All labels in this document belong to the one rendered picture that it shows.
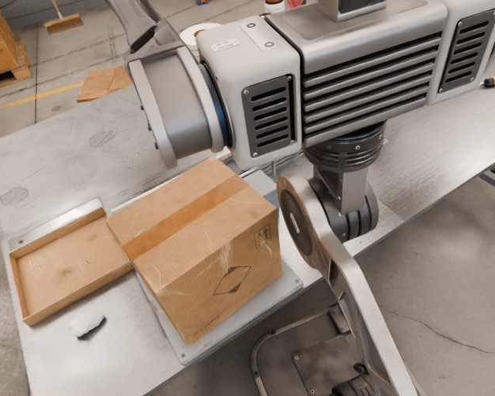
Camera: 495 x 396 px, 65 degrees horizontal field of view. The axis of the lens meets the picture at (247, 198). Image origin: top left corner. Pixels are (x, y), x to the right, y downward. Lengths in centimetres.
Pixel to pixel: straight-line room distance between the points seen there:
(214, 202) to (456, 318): 144
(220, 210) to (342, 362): 91
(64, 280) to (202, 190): 55
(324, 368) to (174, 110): 125
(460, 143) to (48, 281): 137
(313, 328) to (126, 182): 91
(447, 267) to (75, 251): 168
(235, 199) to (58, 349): 60
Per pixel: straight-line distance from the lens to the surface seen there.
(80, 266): 125
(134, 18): 77
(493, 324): 208
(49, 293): 125
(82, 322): 111
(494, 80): 178
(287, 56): 47
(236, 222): 81
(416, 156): 139
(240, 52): 48
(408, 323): 197
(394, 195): 126
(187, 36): 179
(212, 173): 92
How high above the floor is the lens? 175
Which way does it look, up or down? 48 degrees down
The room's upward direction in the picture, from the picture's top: 10 degrees counter-clockwise
